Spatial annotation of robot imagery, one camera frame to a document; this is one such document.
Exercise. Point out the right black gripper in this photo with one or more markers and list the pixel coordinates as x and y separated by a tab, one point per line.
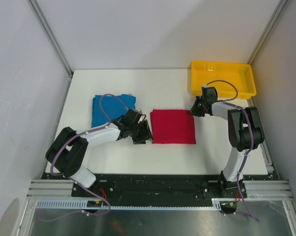
193	111

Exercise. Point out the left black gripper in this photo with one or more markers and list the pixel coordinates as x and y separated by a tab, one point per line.
145	134

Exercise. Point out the red polo shirt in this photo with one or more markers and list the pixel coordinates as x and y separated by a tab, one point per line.
173	127

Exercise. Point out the blue t shirt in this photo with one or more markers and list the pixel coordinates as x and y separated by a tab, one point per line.
113	107

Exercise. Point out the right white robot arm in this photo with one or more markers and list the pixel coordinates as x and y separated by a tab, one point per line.
245	132

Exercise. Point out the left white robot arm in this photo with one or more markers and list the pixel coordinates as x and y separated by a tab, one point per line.
68	150

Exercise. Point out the yellow plastic tray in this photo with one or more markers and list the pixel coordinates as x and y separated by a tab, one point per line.
239	75

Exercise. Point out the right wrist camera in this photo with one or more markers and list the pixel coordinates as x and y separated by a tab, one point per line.
209	94

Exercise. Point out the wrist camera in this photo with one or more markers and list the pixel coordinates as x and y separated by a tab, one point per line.
132	117
209	94

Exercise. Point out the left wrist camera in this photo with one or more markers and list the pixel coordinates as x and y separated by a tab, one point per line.
132	117

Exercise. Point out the right aluminium frame post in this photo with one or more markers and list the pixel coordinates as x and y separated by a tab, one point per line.
273	21

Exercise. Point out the aluminium frame post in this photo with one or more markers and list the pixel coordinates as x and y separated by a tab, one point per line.
273	21
50	35

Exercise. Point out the left aluminium frame post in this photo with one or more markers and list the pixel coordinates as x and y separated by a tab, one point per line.
50	35

